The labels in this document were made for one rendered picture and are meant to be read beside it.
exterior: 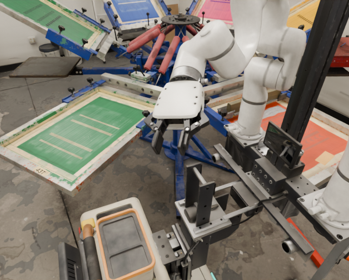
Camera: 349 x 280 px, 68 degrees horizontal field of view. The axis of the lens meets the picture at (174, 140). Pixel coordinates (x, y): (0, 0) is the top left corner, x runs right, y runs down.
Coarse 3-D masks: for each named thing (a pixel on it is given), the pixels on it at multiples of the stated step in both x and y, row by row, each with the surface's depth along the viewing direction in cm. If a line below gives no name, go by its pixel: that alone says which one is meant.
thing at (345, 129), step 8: (224, 96) 164; (232, 96) 164; (240, 96) 168; (208, 104) 157; (216, 104) 160; (312, 112) 151; (320, 112) 149; (320, 120) 148; (328, 120) 144; (336, 120) 142; (336, 128) 141; (344, 128) 138; (328, 168) 112; (312, 176) 109; (320, 176) 109; (328, 176) 109; (320, 184) 108
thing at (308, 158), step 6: (228, 120) 149; (234, 120) 149; (264, 120) 149; (312, 150) 128; (306, 156) 124; (312, 156) 124; (318, 156) 124; (306, 162) 121; (312, 162) 121; (318, 162) 121; (306, 168) 117
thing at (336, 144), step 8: (272, 104) 163; (280, 104) 163; (280, 112) 155; (320, 128) 142; (328, 136) 137; (336, 136) 137; (320, 144) 131; (328, 144) 131; (336, 144) 131; (344, 144) 131; (320, 152) 126; (328, 152) 126; (336, 152) 126
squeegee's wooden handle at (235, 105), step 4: (268, 92) 154; (272, 92) 156; (276, 92) 158; (280, 92) 160; (268, 96) 156; (272, 96) 158; (276, 96) 160; (236, 100) 146; (240, 100) 146; (268, 100) 158; (228, 104) 143; (232, 104) 143; (236, 104) 144; (240, 104) 146; (228, 108) 144; (232, 108) 144; (236, 108) 146
